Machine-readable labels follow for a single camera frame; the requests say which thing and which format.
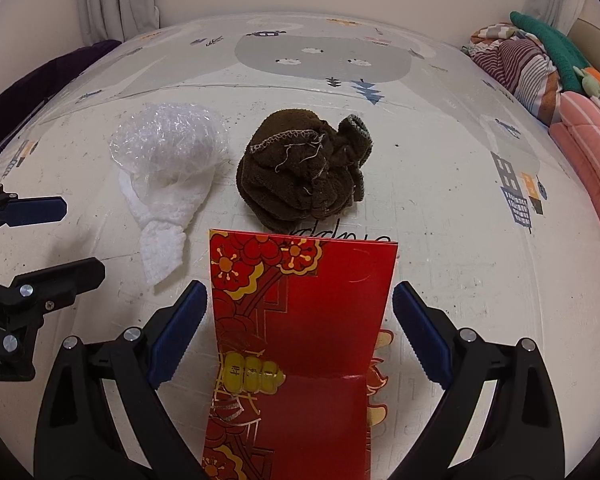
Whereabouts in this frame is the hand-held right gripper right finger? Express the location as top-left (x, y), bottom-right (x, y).
top-left (369, 281), bottom-right (566, 480)

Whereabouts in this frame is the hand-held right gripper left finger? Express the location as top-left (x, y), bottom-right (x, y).
top-left (32, 280), bottom-right (216, 480)

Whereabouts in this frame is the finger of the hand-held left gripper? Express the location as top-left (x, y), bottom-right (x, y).
top-left (0, 184), bottom-right (67, 242)
top-left (0, 257), bottom-right (106, 322)

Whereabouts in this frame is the red envelope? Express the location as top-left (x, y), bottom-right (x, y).
top-left (201, 228), bottom-right (400, 480)

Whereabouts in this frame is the white knitted cloth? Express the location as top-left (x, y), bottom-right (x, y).
top-left (120, 170), bottom-right (216, 288)

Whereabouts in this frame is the purple blanket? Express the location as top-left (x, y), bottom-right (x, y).
top-left (0, 40), bottom-right (123, 171)

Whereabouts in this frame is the clear plastic bag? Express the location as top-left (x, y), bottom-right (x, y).
top-left (109, 102), bottom-right (229, 196)

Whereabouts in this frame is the brown towel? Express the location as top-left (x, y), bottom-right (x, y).
top-left (236, 108), bottom-right (375, 233)

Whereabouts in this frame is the pink quilt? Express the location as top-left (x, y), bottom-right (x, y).
top-left (549, 91), bottom-right (600, 261)

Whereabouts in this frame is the green plush toy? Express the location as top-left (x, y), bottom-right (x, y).
top-left (510, 11), bottom-right (600, 96)

